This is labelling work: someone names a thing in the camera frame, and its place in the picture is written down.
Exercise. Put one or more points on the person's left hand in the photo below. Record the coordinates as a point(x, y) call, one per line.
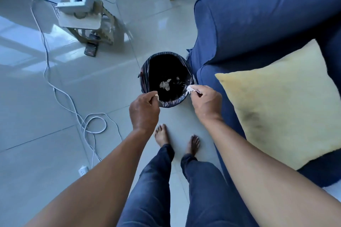
point(143, 111)

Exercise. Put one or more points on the person's right hand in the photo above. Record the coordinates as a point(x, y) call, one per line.
point(206, 101)

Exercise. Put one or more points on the person's left fingers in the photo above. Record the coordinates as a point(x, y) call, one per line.
point(154, 95)

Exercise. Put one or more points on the person's right fingers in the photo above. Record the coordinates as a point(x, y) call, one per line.
point(196, 90)

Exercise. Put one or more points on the white tissue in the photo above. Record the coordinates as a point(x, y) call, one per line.
point(191, 90)
point(156, 97)

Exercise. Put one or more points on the person's right forearm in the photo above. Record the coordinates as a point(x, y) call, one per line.
point(269, 181)

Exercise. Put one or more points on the person's left forearm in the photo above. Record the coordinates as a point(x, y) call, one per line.
point(88, 181)

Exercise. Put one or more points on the crumpled paper scrap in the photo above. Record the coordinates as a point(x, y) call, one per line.
point(165, 84)

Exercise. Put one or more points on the black lined trash bin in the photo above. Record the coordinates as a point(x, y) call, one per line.
point(166, 79)

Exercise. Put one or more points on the person's left foot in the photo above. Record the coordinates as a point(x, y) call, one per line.
point(162, 135)

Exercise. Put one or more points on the person's foot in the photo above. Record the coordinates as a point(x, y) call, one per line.
point(193, 145)
point(162, 135)

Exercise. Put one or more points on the person's right foot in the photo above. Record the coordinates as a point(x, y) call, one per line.
point(193, 145)

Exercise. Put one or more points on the black phone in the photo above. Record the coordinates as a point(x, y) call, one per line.
point(91, 47)

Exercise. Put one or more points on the yellow cushion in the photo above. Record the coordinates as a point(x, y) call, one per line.
point(282, 101)

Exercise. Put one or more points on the blue fabric sofa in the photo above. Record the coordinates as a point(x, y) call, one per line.
point(266, 27)

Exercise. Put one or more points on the person's left leg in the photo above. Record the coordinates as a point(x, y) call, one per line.
point(149, 189)

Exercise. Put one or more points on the person's leg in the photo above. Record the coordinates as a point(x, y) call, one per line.
point(149, 189)
point(213, 195)

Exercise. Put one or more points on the person's right leg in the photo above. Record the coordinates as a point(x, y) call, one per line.
point(213, 195)

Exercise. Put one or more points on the white power strip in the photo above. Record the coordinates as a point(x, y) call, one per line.
point(76, 3)

